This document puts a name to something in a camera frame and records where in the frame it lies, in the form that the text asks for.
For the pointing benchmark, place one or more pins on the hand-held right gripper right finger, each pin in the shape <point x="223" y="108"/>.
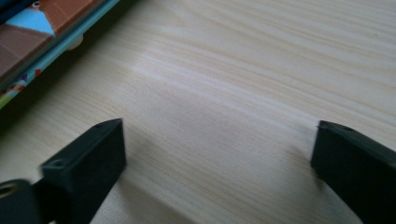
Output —
<point x="358" y="174"/>

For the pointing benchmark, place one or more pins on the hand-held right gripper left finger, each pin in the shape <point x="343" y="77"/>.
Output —
<point x="87" y="161"/>

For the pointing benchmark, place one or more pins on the colourful animal picture book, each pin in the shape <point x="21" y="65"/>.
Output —
<point x="31" y="76"/>

